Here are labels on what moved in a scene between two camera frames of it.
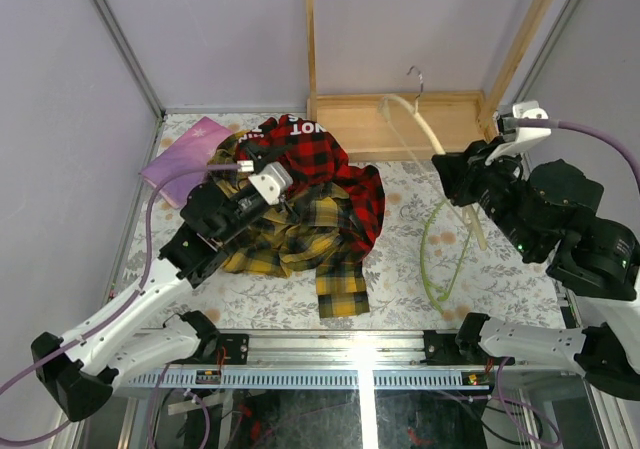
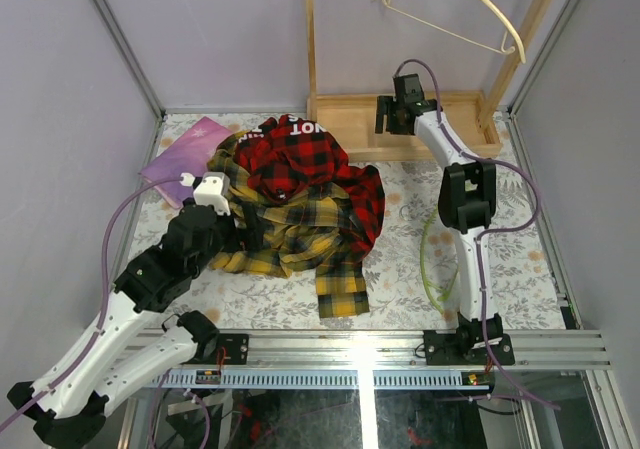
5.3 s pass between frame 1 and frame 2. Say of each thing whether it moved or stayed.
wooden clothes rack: stayed
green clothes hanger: stayed
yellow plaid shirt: stayed
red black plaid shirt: stayed
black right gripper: moved
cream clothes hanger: moved
